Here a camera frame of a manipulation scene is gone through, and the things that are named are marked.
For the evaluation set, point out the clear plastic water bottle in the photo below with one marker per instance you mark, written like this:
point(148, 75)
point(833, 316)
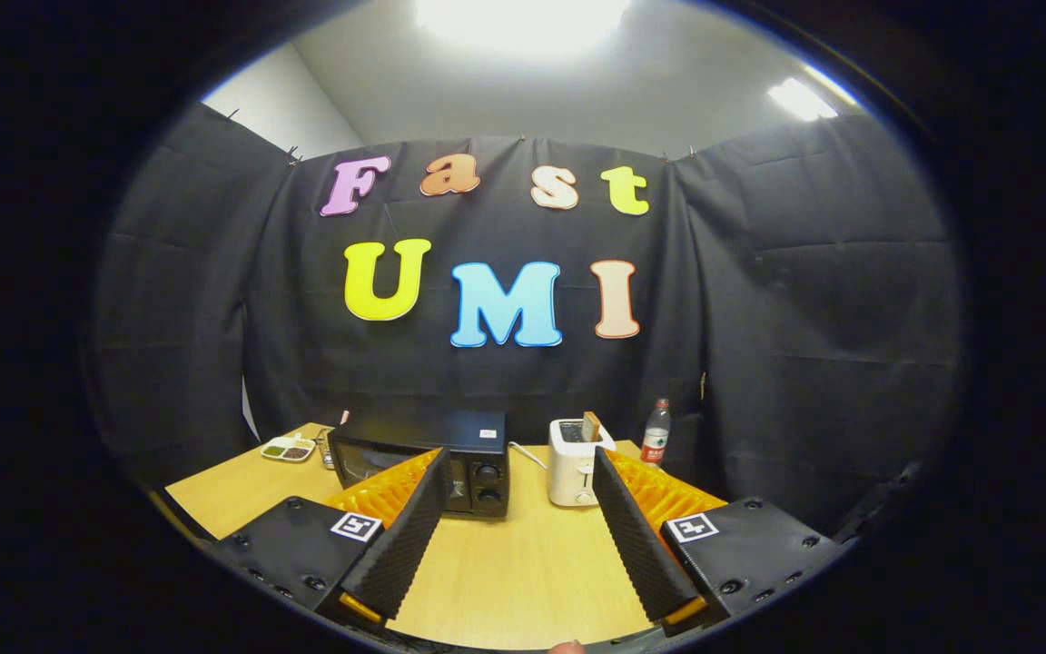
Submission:
point(656, 440)

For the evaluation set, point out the black toaster oven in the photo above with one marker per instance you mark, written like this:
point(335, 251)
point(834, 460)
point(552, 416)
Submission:
point(478, 436)

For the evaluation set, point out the white divided dish with beans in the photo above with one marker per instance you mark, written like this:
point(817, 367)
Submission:
point(287, 449)

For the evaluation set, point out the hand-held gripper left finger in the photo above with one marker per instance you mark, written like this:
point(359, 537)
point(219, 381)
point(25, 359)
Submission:
point(414, 545)

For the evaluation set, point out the brown bread slice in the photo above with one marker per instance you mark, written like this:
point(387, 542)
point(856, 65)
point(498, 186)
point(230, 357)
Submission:
point(591, 427)

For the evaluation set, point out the white toaster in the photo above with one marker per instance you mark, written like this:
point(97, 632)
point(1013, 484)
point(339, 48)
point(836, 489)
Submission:
point(568, 472)

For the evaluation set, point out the large ceiling light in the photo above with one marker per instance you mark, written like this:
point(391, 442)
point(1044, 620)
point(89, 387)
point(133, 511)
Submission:
point(523, 23)

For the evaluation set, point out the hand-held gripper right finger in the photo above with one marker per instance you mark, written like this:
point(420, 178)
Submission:
point(636, 545)

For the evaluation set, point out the black backdrop cloth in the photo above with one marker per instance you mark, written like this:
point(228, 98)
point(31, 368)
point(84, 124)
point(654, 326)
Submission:
point(214, 272)

